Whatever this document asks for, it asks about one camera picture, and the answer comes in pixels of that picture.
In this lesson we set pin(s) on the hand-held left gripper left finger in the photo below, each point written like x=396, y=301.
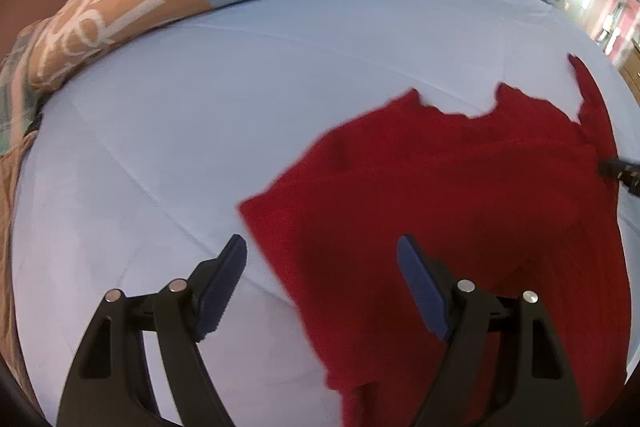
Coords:
x=221, y=293

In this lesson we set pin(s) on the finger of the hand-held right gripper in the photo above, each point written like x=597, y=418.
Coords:
x=619, y=170

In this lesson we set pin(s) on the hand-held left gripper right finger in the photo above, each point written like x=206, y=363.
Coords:
x=422, y=288

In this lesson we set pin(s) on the red knit sweater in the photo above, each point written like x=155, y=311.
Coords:
x=425, y=167

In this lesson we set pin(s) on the wooden desk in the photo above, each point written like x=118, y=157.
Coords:
x=632, y=74

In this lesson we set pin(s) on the light blue bed sheet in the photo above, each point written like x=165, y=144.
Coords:
x=200, y=107

